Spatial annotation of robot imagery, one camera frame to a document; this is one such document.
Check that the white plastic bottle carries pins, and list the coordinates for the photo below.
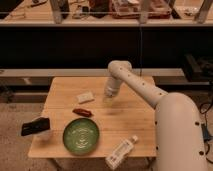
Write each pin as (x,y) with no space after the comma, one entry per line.
(117,156)

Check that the red chili pepper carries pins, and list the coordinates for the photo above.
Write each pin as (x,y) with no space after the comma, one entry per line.
(82,112)

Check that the green round plate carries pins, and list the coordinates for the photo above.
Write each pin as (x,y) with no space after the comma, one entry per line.
(81,136)

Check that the black bag in white cup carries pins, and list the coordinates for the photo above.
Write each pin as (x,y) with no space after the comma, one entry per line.
(39,127)

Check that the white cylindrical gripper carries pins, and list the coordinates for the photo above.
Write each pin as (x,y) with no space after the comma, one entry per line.
(111,89)

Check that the long workbench shelf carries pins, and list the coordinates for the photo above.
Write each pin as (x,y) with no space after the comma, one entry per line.
(104,13)

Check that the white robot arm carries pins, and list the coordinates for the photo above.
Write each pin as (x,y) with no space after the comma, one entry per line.
(178,130)

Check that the white sponge block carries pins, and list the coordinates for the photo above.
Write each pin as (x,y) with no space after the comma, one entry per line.
(85,97)

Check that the blue box on floor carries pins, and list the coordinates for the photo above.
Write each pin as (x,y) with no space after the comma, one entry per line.
(206,135)

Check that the wooden table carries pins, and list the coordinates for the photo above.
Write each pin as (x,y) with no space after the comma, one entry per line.
(126,116)

